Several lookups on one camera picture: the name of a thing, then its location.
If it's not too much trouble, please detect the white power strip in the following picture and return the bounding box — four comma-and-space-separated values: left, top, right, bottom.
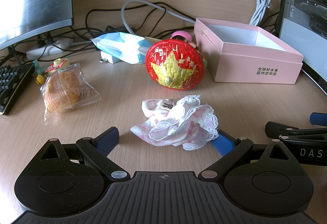
26, 38, 71, 59

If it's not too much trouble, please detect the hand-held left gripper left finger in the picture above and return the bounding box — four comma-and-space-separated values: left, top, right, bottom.
36, 126, 131, 181

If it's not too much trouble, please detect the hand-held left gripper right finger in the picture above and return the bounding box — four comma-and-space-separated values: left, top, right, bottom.
200, 129, 294, 179

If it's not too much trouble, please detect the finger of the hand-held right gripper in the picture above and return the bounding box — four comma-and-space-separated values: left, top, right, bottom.
265, 122, 327, 141
310, 112, 327, 126

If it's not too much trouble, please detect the pink lace cloth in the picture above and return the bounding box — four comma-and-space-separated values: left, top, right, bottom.
130, 95, 219, 151

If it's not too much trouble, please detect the black haired small figurine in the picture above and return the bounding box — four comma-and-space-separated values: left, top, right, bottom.
173, 36, 198, 48

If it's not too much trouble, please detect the pink cardboard box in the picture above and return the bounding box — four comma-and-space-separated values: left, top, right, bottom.
193, 18, 304, 84

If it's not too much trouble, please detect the red woven hat yellow star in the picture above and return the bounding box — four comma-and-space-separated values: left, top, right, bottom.
145, 39, 204, 91

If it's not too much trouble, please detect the white battery charger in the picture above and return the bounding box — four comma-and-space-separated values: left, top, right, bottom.
100, 51, 120, 64

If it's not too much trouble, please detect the black cable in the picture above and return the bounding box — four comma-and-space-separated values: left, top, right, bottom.
38, 26, 103, 44
85, 3, 179, 35

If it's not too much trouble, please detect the grey cable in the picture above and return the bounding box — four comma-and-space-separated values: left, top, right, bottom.
121, 0, 197, 33

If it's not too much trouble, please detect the yellow green keychain toy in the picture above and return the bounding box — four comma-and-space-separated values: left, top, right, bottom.
33, 58, 71, 84

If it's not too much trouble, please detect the pink round toy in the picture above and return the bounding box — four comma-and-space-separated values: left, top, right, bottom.
171, 30, 194, 40

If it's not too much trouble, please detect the packaged round bread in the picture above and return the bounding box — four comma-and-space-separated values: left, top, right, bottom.
39, 62, 102, 126

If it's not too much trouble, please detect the black keyboard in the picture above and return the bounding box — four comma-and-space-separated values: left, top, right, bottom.
0, 62, 35, 115

